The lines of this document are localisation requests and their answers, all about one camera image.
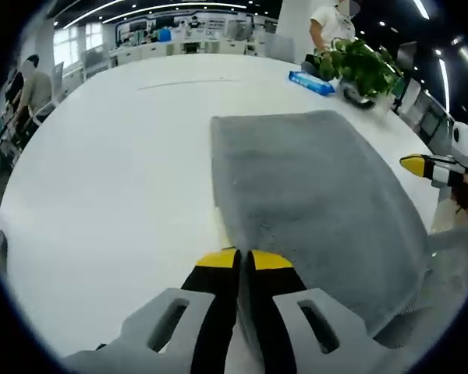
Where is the grey towel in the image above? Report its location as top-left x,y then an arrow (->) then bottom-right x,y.
209,110 -> 430,338

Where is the green potted plant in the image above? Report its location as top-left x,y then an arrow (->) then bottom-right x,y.
314,37 -> 405,110

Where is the blue wet wipes pack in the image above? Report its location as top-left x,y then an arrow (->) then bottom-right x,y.
288,69 -> 336,97

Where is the grey office chair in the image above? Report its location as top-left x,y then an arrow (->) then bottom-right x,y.
81,49 -> 111,81

